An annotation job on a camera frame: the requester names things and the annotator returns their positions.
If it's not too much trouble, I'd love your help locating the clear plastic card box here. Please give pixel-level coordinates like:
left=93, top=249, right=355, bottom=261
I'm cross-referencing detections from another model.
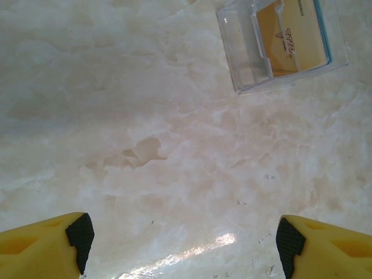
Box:
left=217, top=0, right=350, bottom=95

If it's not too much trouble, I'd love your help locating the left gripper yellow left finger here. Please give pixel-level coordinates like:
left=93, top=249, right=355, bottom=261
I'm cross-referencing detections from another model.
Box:
left=0, top=212, right=96, bottom=279

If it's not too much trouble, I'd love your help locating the gold credit card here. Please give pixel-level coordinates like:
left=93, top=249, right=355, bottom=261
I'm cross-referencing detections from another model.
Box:
left=251, top=2, right=331, bottom=78

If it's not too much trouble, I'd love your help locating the blue edged plastic card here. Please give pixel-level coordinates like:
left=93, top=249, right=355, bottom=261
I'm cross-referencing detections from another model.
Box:
left=283, top=0, right=334, bottom=66

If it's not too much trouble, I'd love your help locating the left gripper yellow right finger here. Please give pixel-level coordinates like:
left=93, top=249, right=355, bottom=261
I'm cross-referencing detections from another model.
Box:
left=274, top=214, right=372, bottom=279

